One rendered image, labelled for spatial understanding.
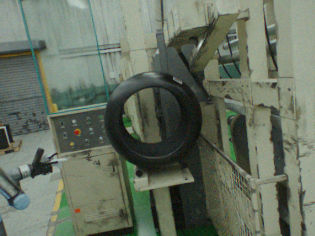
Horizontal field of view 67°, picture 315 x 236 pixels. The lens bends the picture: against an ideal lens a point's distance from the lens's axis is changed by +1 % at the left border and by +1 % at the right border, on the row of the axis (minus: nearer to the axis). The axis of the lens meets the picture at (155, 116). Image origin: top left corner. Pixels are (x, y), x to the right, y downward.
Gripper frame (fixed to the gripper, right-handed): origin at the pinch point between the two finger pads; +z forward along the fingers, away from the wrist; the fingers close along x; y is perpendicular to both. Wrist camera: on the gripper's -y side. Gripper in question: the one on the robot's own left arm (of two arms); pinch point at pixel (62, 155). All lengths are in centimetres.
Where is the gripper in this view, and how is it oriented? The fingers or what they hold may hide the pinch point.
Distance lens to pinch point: 161.9
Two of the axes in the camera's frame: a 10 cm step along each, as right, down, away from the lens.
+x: 6.9, 1.5, -7.1
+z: 7.2, -2.3, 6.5
